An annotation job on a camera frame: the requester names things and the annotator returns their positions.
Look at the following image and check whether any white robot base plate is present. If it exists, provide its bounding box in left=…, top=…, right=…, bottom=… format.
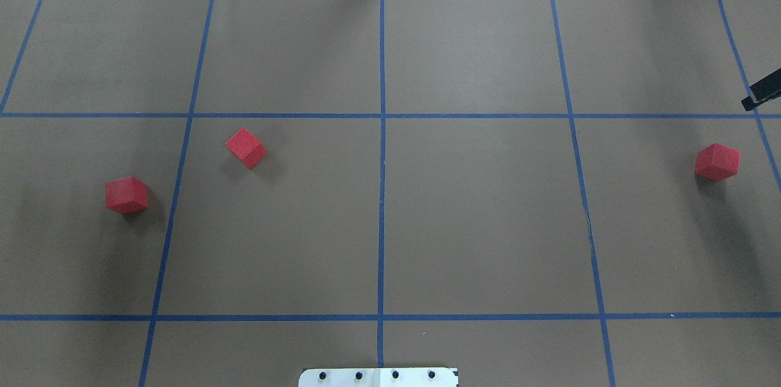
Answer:
left=298, top=367, right=459, bottom=386

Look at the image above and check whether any red block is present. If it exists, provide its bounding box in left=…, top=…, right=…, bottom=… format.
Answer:
left=225, top=128, right=267, bottom=170
left=694, top=144, right=741, bottom=182
left=105, top=176, right=149, bottom=215

